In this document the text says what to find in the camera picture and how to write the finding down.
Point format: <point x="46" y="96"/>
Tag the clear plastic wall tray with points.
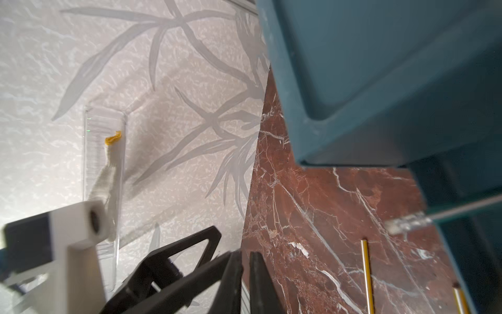
<point x="99" y="123"/>

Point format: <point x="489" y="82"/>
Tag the teal drawer cabinet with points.
<point x="384" y="83"/>

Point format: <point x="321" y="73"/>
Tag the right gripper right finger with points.
<point x="263" y="296"/>

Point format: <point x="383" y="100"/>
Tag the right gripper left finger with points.
<point x="228" y="296"/>

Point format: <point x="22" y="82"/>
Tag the green pencil among yellows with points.
<point x="446" y="213"/>

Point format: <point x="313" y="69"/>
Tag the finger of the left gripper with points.
<point x="177" y="295"/>
<point x="158" y="268"/>

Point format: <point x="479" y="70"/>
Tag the yellow pencil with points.
<point x="461" y="302"/>
<point x="367" y="274"/>

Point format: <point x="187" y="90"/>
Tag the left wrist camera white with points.
<point x="51" y="263"/>

